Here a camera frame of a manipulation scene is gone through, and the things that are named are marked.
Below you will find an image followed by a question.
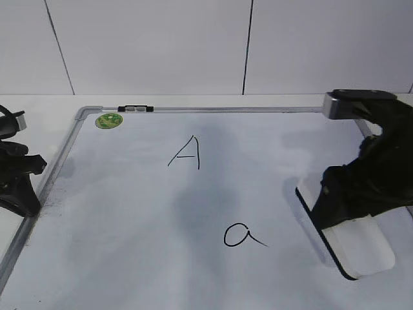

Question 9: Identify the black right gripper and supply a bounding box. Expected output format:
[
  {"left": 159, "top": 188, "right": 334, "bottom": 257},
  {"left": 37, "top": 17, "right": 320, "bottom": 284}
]
[{"left": 312, "top": 100, "right": 412, "bottom": 229}]

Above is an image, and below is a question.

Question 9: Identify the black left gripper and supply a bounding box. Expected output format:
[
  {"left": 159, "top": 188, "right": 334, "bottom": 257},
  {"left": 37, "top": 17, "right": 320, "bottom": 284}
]
[{"left": 1, "top": 141, "right": 47, "bottom": 217}]

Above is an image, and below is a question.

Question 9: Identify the white whiteboard eraser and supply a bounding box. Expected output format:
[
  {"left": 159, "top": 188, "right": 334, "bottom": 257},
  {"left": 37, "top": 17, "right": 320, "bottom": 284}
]
[{"left": 292, "top": 173, "right": 396, "bottom": 281}]

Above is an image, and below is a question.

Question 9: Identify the green round magnet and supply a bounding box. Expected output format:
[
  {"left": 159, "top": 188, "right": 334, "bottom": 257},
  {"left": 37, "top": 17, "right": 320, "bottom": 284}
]
[{"left": 95, "top": 113, "right": 123, "bottom": 129}]

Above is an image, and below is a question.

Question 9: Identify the white framed whiteboard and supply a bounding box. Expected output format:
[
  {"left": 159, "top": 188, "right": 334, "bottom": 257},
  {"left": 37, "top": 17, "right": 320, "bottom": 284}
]
[{"left": 1, "top": 111, "right": 412, "bottom": 309}]

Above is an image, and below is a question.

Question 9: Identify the black silver hanging clip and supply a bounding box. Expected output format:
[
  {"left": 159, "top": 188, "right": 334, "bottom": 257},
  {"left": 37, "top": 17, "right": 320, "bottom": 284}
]
[{"left": 117, "top": 105, "right": 154, "bottom": 113}]

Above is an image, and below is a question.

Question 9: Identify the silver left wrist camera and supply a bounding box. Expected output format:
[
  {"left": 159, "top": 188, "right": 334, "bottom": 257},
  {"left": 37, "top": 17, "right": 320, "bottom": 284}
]
[{"left": 1, "top": 105, "right": 26, "bottom": 140}]

